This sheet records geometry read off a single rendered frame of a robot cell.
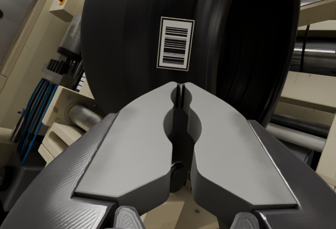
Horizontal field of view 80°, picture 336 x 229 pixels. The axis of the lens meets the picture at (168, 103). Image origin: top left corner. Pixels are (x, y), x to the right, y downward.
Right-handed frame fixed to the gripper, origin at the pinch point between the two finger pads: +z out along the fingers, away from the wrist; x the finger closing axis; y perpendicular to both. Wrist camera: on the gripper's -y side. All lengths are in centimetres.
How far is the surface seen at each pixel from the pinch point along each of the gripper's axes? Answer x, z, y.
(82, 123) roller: -19.6, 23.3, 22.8
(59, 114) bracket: -27.0, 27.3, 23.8
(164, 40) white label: -1.7, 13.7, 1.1
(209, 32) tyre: 4.0, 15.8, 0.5
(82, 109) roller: -21.3, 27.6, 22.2
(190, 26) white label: 1.4, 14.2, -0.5
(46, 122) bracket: -29.1, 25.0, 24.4
